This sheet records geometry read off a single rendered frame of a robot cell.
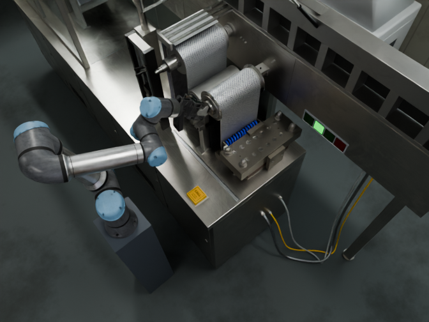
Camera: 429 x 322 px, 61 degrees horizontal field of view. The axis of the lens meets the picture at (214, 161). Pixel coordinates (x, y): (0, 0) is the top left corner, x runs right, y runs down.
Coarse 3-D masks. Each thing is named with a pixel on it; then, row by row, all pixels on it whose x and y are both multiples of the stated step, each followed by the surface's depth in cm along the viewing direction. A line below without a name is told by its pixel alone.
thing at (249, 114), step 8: (256, 104) 173; (240, 112) 169; (248, 112) 174; (256, 112) 180; (232, 120) 169; (240, 120) 174; (248, 120) 180; (256, 120) 185; (224, 128) 169; (232, 128) 175; (240, 128) 180; (224, 136) 174
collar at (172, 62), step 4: (172, 56) 161; (176, 56) 161; (164, 60) 160; (168, 60) 159; (172, 60) 160; (176, 60) 160; (168, 64) 159; (172, 64) 160; (176, 64) 161; (180, 64) 162; (172, 68) 161; (176, 68) 163
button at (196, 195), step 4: (196, 188) 176; (200, 188) 176; (188, 192) 175; (192, 192) 175; (196, 192) 175; (200, 192) 175; (188, 196) 174; (192, 196) 174; (196, 196) 174; (200, 196) 174; (204, 196) 174; (192, 200) 173; (196, 200) 173; (200, 200) 174; (196, 204) 174
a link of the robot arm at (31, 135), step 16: (16, 128) 124; (32, 128) 122; (48, 128) 129; (16, 144) 121; (32, 144) 119; (48, 144) 122; (80, 176) 145; (96, 176) 151; (112, 176) 160; (96, 192) 156
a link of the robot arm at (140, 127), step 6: (138, 120) 138; (144, 120) 136; (132, 126) 140; (138, 126) 138; (144, 126) 137; (150, 126) 137; (132, 132) 141; (138, 132) 138; (144, 132) 136; (150, 132) 136; (156, 132) 138; (138, 138) 141
